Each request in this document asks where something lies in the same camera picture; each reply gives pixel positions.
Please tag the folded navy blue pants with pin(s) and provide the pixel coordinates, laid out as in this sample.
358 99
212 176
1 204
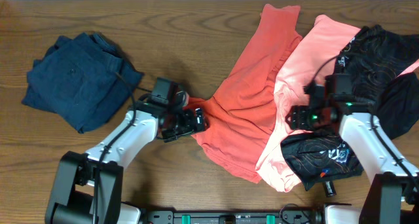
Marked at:
85 80

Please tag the black patterned shirt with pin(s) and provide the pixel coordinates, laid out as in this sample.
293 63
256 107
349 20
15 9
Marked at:
376 61

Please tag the black base rail green buttons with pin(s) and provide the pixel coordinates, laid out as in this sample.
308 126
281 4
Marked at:
289 215

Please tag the light salmon pink shirt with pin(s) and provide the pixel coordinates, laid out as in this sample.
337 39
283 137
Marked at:
325 40

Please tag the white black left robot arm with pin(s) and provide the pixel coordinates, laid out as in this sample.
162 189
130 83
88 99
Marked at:
88 187

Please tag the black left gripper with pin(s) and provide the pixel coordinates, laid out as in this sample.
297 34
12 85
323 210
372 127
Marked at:
190 128

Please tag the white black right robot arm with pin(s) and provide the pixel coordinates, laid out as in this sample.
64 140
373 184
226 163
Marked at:
393 195

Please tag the orange red t-shirt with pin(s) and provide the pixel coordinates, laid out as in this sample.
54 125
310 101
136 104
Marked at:
241 114

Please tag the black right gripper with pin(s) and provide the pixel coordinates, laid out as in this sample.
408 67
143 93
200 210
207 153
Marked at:
300 118

